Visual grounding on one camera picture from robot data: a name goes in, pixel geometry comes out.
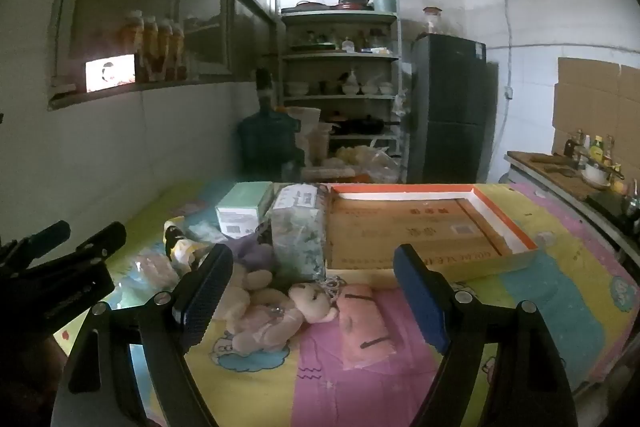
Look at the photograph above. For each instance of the black stove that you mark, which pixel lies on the black stove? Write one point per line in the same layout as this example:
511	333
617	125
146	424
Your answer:
615	209

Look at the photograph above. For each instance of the cream plush toy purple outfit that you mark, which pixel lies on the cream plush toy purple outfit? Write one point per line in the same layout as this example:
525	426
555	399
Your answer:
255	254

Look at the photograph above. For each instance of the orange-rimmed cardboard box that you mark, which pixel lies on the orange-rimmed cardboard box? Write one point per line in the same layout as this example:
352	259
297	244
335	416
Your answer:
400	227

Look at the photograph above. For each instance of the glass jar red lid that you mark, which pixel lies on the glass jar red lid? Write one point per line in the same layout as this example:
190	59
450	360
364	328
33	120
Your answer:
432	22

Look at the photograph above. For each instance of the white label tissue pack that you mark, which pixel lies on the white label tissue pack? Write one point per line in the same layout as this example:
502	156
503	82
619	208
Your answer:
297	197

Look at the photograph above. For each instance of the teal enamel pot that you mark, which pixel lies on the teal enamel pot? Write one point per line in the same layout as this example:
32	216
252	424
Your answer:
384	1

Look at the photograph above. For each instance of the blue water jug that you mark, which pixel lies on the blue water jug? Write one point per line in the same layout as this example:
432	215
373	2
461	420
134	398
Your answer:
270	142

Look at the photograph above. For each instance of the phone with lit screen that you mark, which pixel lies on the phone with lit screen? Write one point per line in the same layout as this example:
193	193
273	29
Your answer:
110	74

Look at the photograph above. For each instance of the kitchen counter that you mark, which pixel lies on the kitchen counter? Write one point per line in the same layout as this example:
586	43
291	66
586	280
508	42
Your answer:
550	177

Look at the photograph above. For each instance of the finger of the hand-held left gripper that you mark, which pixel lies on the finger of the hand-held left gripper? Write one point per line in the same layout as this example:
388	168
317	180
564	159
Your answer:
45	239
102	242

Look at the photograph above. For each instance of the sliding glass window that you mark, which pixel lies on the sliding glass window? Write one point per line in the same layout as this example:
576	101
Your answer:
232	32

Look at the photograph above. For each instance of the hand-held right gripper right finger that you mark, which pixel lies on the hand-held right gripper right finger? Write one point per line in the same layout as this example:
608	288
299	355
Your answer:
417	297

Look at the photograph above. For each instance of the metal shelf rack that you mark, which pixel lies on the metal shelf rack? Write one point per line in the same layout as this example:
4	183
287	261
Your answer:
340	56

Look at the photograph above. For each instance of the cardboard sheet on wall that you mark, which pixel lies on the cardboard sheet on wall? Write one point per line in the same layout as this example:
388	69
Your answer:
590	107

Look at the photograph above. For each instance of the plastic bag of food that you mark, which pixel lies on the plastic bag of food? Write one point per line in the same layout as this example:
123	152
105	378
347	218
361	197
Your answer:
370	164

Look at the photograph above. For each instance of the dark glass bottle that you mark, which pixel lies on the dark glass bottle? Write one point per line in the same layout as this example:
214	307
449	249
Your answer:
569	147

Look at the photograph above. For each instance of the penguin plush toy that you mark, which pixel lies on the penguin plush toy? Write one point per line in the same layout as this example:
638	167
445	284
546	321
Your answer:
176	247

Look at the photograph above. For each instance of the white sack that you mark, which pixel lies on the white sack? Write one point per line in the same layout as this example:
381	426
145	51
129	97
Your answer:
302	122

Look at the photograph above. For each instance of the black frying pan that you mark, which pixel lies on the black frying pan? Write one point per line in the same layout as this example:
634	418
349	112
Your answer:
357	126

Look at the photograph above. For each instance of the clear bag with pale cloth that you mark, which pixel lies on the clear bag with pale cloth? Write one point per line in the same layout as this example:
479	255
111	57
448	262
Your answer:
202	229

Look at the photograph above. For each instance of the green tissue box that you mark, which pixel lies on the green tissue box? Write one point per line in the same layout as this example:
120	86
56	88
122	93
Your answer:
245	202

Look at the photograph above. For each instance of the clear plastic jar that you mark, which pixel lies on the clear plastic jar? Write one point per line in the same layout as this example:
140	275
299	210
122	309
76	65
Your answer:
320	142

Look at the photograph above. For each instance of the white bowl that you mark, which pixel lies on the white bowl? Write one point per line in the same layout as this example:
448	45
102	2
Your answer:
596	174

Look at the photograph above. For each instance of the white pitcher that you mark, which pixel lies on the white pitcher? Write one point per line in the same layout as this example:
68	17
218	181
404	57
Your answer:
352	82

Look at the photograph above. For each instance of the clear bag with pink cloth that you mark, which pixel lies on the clear bag with pink cloth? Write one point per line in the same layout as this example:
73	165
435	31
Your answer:
150	272

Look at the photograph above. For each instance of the green floral tissue pack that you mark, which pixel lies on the green floral tissue pack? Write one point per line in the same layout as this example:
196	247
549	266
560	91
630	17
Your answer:
300	247

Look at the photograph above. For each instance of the pink towel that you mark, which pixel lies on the pink towel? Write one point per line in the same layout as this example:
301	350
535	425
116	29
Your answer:
362	327

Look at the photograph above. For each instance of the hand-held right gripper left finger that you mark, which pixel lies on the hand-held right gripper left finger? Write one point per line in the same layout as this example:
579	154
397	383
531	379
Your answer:
202	302

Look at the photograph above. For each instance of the black water pump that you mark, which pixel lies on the black water pump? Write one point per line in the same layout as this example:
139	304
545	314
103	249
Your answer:
264	87

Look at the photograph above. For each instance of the yellow bottle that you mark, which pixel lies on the yellow bottle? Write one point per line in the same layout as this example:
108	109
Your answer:
596	152

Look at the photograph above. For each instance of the dark refrigerator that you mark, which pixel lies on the dark refrigerator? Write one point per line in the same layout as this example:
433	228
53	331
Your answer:
450	107

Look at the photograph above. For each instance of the pink teddy bear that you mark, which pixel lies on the pink teddy bear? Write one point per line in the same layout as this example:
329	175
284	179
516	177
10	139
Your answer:
310	302

